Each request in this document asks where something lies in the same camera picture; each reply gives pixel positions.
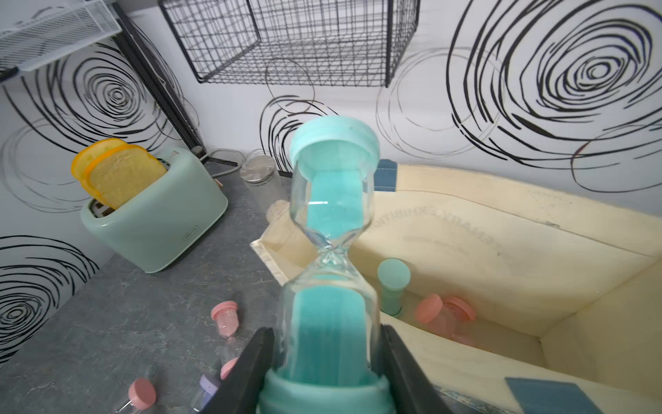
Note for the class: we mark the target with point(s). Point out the black wire basket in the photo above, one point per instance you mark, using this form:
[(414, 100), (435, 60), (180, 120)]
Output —
[(293, 43)]

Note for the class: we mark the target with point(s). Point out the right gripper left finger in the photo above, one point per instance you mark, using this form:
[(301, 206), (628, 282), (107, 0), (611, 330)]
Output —
[(239, 392)]

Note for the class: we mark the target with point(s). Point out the right yellow toast slice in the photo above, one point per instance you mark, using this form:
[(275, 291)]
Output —
[(122, 173)]

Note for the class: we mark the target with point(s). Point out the left yellow toast slice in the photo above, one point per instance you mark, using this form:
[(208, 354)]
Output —
[(84, 159)]

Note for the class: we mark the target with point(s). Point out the mint green toaster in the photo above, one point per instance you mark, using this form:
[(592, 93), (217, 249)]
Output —
[(156, 227)]

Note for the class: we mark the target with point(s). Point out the cream canvas tote bag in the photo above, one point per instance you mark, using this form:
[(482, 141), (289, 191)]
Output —
[(567, 290)]

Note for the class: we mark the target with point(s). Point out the tall glass jar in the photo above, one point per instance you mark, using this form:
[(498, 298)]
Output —
[(261, 176)]

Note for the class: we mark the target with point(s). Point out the purple hourglass centre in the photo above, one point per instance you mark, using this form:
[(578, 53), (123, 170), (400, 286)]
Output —
[(208, 386)]

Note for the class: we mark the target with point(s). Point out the green hourglass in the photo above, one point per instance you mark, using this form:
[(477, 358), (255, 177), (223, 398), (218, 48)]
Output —
[(394, 277), (326, 354)]

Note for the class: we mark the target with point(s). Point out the pink hourglass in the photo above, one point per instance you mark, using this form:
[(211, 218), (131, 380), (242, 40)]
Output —
[(141, 397), (447, 317), (226, 319)]

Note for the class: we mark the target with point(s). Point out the white wire shelf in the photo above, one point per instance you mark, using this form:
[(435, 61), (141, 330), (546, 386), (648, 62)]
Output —
[(53, 32)]

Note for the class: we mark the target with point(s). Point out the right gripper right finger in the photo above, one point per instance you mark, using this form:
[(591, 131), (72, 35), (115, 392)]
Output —
[(411, 390)]

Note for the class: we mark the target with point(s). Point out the yellow toast slice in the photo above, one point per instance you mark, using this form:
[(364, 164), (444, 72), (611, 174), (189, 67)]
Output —
[(122, 173), (84, 159)]

